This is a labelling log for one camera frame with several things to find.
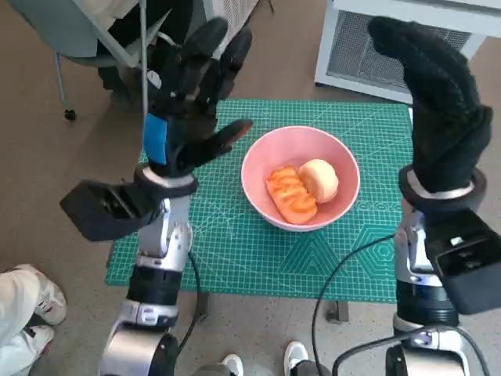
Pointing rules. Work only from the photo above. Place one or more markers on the green cutting mat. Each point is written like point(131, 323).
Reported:
point(235, 243)

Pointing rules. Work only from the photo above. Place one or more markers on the long toy bread loaf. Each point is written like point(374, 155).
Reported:
point(289, 196)

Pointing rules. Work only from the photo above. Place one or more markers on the person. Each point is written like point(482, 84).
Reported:
point(19, 313)
point(117, 39)

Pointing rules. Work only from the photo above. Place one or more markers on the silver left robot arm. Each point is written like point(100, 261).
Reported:
point(160, 243)

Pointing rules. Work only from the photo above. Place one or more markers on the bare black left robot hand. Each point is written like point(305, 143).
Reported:
point(188, 102)

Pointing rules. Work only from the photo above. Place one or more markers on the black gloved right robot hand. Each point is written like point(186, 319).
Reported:
point(446, 117)

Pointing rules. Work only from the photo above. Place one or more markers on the white shoe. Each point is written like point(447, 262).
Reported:
point(295, 352)
point(233, 366)

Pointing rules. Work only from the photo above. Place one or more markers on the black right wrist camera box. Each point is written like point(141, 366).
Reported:
point(469, 286)

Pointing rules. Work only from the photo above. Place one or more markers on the black table leg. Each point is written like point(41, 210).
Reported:
point(338, 311)
point(200, 309)

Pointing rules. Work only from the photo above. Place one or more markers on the round toy bread bun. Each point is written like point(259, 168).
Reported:
point(319, 180)

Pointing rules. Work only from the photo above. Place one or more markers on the small white mesh cabinet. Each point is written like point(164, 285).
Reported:
point(238, 11)

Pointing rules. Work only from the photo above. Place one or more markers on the large white mesh cabinet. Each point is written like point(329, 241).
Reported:
point(344, 58)

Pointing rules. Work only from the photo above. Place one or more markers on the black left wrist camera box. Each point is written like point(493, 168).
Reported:
point(102, 215)

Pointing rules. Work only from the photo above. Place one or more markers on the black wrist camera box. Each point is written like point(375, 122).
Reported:
point(469, 286)
point(102, 215)

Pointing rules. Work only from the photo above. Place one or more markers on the grey office chair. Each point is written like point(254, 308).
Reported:
point(58, 35)

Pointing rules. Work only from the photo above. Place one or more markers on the pink bowl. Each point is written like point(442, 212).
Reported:
point(274, 149)

